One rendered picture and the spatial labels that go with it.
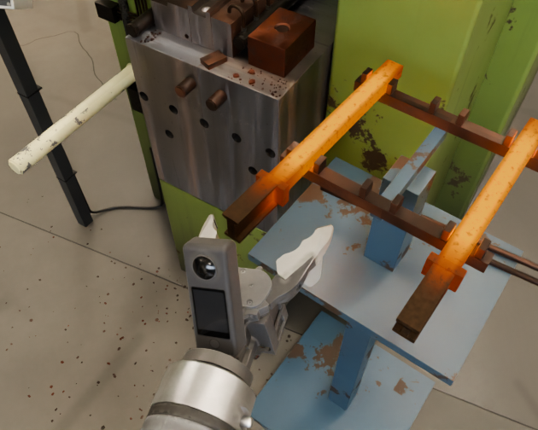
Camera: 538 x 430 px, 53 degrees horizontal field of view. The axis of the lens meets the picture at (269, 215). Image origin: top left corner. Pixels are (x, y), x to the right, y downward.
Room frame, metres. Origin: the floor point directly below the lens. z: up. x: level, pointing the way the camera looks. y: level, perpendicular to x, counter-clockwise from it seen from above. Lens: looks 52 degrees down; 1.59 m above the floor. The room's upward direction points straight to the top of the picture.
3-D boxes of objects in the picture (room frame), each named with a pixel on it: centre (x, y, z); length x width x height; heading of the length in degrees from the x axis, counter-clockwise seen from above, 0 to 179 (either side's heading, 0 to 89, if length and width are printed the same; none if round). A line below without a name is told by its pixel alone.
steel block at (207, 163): (1.13, -0.01, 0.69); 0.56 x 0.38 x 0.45; 148
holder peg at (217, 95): (0.85, 0.10, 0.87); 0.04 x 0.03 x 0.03; 148
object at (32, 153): (1.08, 0.50, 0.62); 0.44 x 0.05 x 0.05; 148
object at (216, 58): (0.91, 0.11, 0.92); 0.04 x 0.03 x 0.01; 129
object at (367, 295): (0.55, -0.21, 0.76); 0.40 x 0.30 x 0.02; 54
